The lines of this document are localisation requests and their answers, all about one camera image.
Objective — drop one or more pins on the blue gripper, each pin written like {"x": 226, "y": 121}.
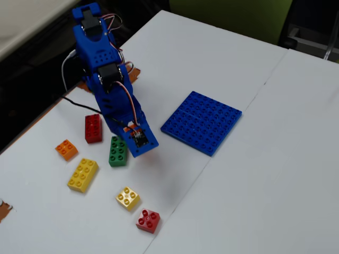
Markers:
{"x": 114, "y": 127}

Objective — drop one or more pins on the orange 2x4 block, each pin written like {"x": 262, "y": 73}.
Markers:
{"x": 127, "y": 129}

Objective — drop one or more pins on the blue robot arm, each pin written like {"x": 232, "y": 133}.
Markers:
{"x": 92, "y": 53}

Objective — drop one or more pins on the red 2x4 block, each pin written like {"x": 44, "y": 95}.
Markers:
{"x": 93, "y": 128}

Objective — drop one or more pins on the green 2x4 block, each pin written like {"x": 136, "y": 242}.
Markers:
{"x": 116, "y": 156}

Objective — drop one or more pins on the orange 2x2 block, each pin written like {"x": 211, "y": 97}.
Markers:
{"x": 66, "y": 149}

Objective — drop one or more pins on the yellow 2x4 block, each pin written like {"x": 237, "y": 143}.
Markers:
{"x": 82, "y": 174}

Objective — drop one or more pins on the yellow 2x2 block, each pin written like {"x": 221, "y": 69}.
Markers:
{"x": 127, "y": 198}

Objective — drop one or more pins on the red 2x2 block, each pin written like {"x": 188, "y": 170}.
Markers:
{"x": 147, "y": 220}

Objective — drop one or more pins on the blue 8x8 stud baseplate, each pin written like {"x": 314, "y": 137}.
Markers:
{"x": 201, "y": 124}

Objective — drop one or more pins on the white table cover sheet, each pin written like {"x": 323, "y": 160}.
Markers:
{"x": 185, "y": 53}
{"x": 265, "y": 185}

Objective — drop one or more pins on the white desk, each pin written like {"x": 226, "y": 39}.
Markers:
{"x": 26, "y": 21}

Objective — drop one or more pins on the green panel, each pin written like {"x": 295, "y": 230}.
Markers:
{"x": 225, "y": 16}

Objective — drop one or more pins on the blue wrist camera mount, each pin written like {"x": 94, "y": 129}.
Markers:
{"x": 148, "y": 148}

